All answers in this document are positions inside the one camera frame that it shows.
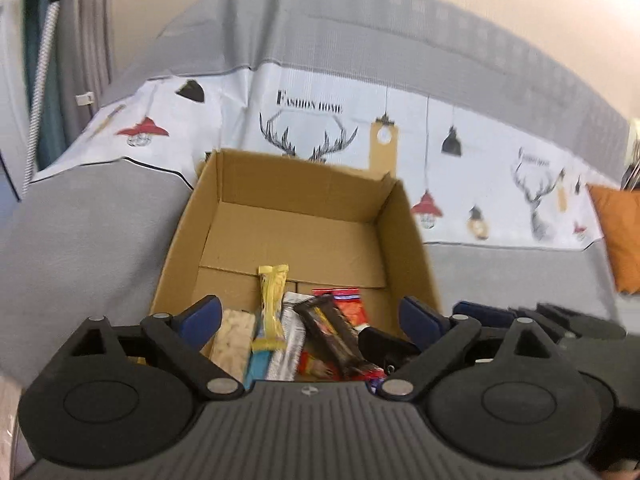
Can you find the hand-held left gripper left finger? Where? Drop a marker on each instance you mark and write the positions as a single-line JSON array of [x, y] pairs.
[[202, 316]]

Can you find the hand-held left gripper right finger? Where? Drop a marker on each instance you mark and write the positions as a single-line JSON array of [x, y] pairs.
[[420, 317]]

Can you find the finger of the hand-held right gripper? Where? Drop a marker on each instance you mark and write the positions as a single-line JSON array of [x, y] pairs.
[[482, 311], [382, 346]]

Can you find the beige cracker packet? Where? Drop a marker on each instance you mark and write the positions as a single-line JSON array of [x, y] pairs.
[[230, 341]]

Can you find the purple candy roll packet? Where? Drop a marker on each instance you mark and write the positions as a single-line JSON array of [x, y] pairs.
[[375, 386]]

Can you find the red snack packet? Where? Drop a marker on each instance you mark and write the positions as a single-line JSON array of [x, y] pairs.
[[352, 307]]

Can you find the black snack bar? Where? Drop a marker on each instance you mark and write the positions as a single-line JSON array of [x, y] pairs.
[[330, 332]]

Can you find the small red candy wrapper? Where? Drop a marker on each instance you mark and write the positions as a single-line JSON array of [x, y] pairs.
[[315, 365]]

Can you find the yellow snack packet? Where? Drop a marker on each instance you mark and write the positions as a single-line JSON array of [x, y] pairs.
[[272, 305]]

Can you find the blue snack packet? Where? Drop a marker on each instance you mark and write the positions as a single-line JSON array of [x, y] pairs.
[[257, 369]]

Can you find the silver snack packet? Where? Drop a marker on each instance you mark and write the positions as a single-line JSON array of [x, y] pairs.
[[290, 347]]

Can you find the cardboard box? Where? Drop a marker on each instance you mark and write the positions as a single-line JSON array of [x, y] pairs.
[[300, 230]]

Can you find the orange cushion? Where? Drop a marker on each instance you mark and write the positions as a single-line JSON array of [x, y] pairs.
[[622, 240]]

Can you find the white curtain clip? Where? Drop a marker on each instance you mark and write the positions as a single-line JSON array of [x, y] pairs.
[[85, 98]]

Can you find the printed sofa cover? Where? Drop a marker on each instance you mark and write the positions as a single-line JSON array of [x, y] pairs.
[[325, 80]]

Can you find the teal curtain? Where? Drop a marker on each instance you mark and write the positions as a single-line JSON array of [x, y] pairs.
[[47, 110]]

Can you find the grey curtain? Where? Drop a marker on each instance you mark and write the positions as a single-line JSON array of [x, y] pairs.
[[82, 35]]

